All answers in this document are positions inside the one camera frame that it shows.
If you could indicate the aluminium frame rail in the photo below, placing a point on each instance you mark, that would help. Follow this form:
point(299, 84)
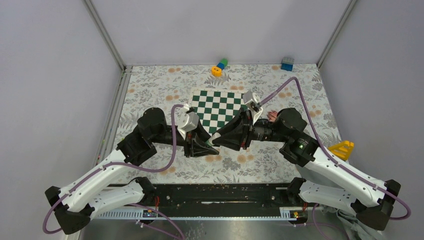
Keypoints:
point(106, 144)

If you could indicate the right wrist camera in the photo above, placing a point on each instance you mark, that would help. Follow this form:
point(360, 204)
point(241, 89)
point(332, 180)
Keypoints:
point(252, 102)

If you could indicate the green white chessboard mat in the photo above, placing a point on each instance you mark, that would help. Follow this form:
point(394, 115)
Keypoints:
point(216, 107)

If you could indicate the blue green toy block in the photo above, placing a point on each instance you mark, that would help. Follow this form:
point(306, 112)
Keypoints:
point(222, 64)

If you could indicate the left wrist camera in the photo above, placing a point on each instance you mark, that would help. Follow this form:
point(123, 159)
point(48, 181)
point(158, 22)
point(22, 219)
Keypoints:
point(188, 121)

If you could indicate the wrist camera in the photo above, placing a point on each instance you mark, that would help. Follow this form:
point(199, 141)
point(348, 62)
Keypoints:
point(252, 102)
point(188, 121)

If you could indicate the person's hand painted nails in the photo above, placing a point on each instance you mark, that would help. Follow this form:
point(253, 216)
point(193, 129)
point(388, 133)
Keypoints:
point(272, 116)

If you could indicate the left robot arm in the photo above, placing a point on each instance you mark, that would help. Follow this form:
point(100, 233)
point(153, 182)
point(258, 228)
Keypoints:
point(76, 204)

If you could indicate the orange round toy brick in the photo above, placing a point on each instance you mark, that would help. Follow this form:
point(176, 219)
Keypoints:
point(216, 71)

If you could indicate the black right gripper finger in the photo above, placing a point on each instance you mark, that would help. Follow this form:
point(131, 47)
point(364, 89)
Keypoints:
point(235, 122)
point(234, 139)

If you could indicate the grey cloth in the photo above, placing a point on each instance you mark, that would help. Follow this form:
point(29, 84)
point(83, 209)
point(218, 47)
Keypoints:
point(344, 212)

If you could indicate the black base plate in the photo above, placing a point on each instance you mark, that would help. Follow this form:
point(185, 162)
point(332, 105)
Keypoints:
point(222, 200)

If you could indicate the blue grey toy brick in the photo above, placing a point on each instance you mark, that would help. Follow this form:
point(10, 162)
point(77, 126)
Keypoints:
point(287, 63)

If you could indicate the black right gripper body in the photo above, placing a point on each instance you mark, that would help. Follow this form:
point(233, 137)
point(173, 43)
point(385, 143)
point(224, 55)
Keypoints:
point(262, 130)

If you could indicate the floral tablecloth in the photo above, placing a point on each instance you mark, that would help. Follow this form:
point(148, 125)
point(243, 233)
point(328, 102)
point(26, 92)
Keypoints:
point(168, 85)

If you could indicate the yellow toy piece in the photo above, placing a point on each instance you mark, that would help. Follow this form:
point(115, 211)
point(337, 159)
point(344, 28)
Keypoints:
point(342, 150)

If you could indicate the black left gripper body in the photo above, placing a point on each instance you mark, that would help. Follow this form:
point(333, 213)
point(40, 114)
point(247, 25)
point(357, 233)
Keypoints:
point(191, 137)

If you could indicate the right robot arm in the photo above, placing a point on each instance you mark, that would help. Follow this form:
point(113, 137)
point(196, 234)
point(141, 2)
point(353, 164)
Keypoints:
point(368, 199)

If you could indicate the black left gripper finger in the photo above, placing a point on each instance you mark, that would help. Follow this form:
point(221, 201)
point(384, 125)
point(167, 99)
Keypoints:
point(201, 132)
point(200, 149)

